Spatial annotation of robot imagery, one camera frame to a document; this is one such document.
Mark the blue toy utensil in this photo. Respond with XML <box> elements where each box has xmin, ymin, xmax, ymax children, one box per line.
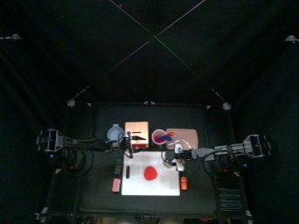
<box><xmin>156</xmin><ymin>135</ymin><xmax>173</xmax><ymax>143</ymax></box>

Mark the light blue bowl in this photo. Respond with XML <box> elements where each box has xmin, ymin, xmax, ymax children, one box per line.
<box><xmin>106</xmin><ymin>123</ymin><xmax>126</xmax><ymax>143</ymax></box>

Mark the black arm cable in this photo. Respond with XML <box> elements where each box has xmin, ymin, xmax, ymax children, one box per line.
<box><xmin>196</xmin><ymin>150</ymin><xmax>243</xmax><ymax>179</ymax></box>
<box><xmin>57</xmin><ymin>150</ymin><xmax>96</xmax><ymax>177</ymax></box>

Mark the pink plastic cup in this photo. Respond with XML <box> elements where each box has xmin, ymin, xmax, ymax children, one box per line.
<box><xmin>150</xmin><ymin>129</ymin><xmax>173</xmax><ymax>145</ymax></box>

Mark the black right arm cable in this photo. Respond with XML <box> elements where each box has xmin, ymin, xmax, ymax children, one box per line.
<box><xmin>196</xmin><ymin>150</ymin><xmax>243</xmax><ymax>179</ymax></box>

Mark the red dough lump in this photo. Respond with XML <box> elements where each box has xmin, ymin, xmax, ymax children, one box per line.
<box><xmin>142</xmin><ymin>165</ymin><xmax>158</xmax><ymax>182</ymax></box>

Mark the white printed label sheet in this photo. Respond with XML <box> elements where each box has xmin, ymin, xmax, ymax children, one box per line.
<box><xmin>216</xmin><ymin>187</ymin><xmax>245</xmax><ymax>217</ymax></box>

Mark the orange toy piece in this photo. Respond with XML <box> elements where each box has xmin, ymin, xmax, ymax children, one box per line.
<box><xmin>180</xmin><ymin>175</ymin><xmax>189</xmax><ymax>192</ymax></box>

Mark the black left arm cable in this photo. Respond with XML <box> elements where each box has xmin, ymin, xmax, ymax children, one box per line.
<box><xmin>57</xmin><ymin>150</ymin><xmax>96</xmax><ymax>177</ymax></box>

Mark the white work mat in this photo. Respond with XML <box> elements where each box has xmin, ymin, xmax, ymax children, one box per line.
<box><xmin>120</xmin><ymin>150</ymin><xmax>182</xmax><ymax>197</ymax></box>

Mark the pink toy piece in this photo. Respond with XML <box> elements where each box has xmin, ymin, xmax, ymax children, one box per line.
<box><xmin>110</xmin><ymin>178</ymin><xmax>122</xmax><ymax>193</ymax></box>

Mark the pink cutting board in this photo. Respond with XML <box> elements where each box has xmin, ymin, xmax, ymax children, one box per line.
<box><xmin>164</xmin><ymin>128</ymin><xmax>200</xmax><ymax>151</ymax></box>

